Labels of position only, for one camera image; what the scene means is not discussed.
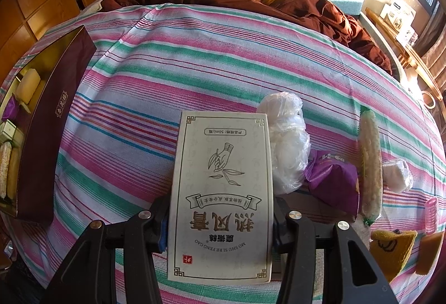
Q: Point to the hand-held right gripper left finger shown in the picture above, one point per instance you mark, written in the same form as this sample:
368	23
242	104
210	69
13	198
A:
153	224

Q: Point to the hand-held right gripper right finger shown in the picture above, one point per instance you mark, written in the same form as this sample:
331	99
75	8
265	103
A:
284	224

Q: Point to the purple snack packet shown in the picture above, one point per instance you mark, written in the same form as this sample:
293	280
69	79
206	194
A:
10	107
331	182

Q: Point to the white printed medicine box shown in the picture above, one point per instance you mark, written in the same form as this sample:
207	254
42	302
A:
219	185

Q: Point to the long rice cracker packet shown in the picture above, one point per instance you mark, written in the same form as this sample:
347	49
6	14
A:
369	157

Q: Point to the small white packet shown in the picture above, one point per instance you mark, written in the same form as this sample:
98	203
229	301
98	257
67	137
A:
397	174

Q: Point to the maroon tin box gold interior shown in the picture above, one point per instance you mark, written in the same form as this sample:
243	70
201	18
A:
45	150

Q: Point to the yellow sponge block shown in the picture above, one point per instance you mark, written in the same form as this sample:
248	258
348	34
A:
14	171

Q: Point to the rice cracker packet green label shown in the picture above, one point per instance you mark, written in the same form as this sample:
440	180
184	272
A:
4	168

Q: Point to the small cream box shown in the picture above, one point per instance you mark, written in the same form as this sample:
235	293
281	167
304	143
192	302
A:
8	131

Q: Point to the yellow sponge wedge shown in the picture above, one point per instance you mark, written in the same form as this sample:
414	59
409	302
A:
29	84

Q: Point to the beige cloth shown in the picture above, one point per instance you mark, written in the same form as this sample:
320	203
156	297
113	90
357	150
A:
362	231

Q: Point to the crumpled clear plastic bag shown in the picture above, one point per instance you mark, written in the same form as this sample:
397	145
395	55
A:
285	136

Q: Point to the brown sponge block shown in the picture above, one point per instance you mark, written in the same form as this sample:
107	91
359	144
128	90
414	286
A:
430	253

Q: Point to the pink green striped bedsheet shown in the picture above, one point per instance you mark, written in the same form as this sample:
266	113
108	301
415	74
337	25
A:
209	63

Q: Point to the brown quilt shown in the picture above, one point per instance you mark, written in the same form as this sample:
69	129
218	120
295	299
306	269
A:
313	15

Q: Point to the wooden side table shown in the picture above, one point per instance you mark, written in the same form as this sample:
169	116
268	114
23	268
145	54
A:
414	56

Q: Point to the beige patterned curtain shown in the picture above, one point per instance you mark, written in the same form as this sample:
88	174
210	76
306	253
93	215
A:
437	56

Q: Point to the white printed carton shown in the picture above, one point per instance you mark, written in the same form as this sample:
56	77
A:
397	16

